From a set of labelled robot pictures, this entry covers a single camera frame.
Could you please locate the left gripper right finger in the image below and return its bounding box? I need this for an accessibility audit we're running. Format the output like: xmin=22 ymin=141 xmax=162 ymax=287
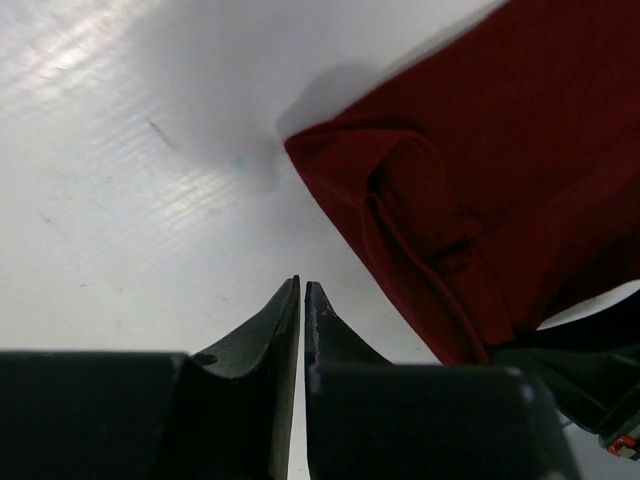
xmin=304 ymin=281 xmax=391 ymax=365

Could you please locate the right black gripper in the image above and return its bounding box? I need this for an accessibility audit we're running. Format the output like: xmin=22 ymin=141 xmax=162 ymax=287
xmin=487 ymin=280 xmax=639 ymax=458

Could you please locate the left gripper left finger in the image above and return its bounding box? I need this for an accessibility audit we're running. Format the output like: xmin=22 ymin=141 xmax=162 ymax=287
xmin=191 ymin=276 xmax=301 ymax=479

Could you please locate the dark red t-shirt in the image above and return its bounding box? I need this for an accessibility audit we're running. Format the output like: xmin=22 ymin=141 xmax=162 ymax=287
xmin=285 ymin=1 xmax=639 ymax=364

